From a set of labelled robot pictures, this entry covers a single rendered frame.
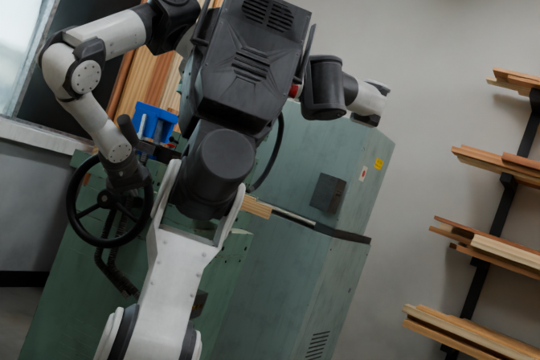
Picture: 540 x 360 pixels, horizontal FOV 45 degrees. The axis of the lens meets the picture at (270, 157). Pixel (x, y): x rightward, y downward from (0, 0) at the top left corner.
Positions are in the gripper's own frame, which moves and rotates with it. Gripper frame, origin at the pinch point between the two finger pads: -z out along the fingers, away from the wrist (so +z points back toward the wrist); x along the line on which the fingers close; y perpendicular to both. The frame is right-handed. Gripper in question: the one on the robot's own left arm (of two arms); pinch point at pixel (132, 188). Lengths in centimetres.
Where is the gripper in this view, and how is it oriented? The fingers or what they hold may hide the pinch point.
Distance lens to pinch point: 185.9
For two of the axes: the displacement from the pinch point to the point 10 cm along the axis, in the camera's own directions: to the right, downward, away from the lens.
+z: -0.9, -5.9, -8.1
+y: -2.5, -7.7, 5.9
